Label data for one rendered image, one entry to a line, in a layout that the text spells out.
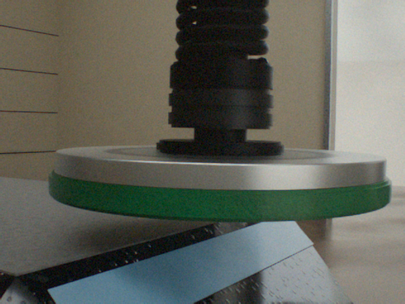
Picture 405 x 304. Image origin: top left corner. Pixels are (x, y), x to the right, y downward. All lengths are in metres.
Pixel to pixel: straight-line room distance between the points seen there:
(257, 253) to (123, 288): 0.16
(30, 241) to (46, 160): 7.04
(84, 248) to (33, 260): 0.04
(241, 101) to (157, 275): 0.12
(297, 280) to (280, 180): 0.21
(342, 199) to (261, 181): 0.05
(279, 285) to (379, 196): 0.15
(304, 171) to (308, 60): 5.27
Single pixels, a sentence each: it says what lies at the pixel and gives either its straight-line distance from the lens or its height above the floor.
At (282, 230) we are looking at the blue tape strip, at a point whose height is 0.79.
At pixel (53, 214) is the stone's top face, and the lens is 0.47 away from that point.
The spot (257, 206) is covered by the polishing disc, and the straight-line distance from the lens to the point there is 0.26.
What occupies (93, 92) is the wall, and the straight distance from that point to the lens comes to 7.06.
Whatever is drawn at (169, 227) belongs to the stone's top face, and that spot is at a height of 0.80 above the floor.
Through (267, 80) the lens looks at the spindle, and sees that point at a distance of 0.35.
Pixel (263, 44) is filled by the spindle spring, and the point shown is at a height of 0.93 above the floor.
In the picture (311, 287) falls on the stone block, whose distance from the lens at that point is 0.48.
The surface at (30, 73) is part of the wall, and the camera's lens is 7.23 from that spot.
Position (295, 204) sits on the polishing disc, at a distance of 0.27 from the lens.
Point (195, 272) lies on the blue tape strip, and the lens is 0.38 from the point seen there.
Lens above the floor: 0.88
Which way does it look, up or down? 3 degrees down
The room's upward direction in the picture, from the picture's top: 1 degrees clockwise
